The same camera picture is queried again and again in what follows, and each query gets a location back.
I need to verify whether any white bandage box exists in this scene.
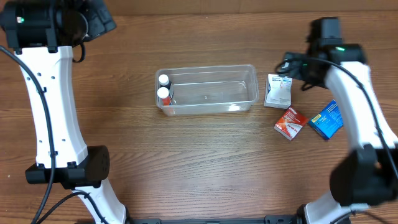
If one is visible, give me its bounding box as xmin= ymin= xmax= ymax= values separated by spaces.
xmin=264 ymin=74 xmax=292 ymax=109

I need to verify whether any blue lozenge box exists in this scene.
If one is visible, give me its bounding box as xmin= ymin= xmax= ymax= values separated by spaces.
xmin=308 ymin=100 xmax=343 ymax=140

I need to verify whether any red medicine box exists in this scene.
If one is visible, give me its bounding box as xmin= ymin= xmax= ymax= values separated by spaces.
xmin=274 ymin=106 xmax=308 ymax=141

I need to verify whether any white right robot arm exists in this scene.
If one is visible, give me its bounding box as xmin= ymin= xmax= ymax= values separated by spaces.
xmin=275 ymin=17 xmax=397 ymax=224

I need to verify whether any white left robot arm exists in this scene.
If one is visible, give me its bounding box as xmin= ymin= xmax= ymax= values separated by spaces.
xmin=1 ymin=1 xmax=130 ymax=223

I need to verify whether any clear plastic container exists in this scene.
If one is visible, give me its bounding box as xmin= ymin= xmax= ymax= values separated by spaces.
xmin=155 ymin=64 xmax=259 ymax=116

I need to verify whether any dark bottle white cap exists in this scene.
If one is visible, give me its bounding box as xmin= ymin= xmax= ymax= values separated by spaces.
xmin=158 ymin=74 xmax=172 ymax=90

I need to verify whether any orange bottle white cap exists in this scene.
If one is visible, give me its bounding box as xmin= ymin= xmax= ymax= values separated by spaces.
xmin=157 ymin=87 xmax=173 ymax=106

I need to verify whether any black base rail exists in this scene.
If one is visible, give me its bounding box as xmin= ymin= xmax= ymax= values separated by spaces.
xmin=127 ymin=215 xmax=305 ymax=224

